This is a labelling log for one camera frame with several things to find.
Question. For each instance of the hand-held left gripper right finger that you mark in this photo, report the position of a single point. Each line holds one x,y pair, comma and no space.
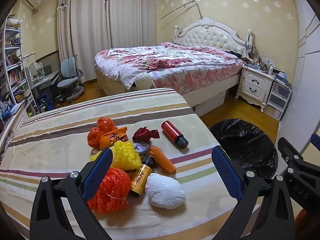
226,175

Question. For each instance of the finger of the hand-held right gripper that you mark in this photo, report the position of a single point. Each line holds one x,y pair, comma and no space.
316,140
287,150

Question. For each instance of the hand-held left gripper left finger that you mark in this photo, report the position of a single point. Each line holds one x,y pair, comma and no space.
98,175

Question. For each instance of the orange foam net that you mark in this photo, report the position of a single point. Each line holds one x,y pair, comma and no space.
112,192

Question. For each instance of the black trash bin with liner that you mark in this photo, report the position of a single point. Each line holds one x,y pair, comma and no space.
245,147

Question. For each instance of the yellow foam net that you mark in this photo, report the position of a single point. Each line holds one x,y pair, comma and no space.
125,153

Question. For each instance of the orange plastic bag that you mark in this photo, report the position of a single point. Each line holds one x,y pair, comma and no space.
100,132

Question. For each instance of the gold bottle with black cap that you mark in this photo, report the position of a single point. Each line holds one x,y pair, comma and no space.
141,180

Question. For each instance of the lavender paper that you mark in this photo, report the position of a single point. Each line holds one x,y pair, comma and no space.
142,148

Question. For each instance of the dark red bag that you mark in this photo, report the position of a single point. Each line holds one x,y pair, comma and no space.
145,133

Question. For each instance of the white paper ball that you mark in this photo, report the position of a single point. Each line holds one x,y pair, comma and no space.
163,191

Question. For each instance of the orange tube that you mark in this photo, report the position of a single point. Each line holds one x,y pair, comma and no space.
162,158

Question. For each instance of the red bottle with black cap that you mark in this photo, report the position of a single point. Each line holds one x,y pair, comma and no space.
172,131

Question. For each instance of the clear plastic drawer unit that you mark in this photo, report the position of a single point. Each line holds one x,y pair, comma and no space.
277,100

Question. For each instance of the striped bed sheet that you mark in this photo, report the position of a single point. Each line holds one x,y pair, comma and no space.
75,120

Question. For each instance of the white wardrobe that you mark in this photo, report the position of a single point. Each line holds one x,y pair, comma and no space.
307,67

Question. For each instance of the white storage box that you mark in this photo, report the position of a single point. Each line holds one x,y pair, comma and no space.
210,103

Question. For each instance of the white nightstand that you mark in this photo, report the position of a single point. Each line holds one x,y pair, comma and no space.
255,82

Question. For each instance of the group of small bottles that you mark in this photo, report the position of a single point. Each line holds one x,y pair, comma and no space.
260,65

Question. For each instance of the blue storage crate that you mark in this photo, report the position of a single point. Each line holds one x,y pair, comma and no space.
45,102

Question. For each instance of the white volleyball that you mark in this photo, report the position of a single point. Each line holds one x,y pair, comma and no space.
143,81

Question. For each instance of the grey study desk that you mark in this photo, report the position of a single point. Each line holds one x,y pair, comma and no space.
47,77

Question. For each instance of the light blue desk chair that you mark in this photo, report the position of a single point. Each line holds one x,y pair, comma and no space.
67,67

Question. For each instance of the floral quilt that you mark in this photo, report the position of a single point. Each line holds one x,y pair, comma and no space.
162,60

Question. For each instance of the white bookshelf with books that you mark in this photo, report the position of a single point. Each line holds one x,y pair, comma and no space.
12,75

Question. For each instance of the white bed with tufted headboard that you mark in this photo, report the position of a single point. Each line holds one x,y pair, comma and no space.
207,33

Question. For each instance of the beige curtain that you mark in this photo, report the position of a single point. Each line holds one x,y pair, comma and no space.
100,25

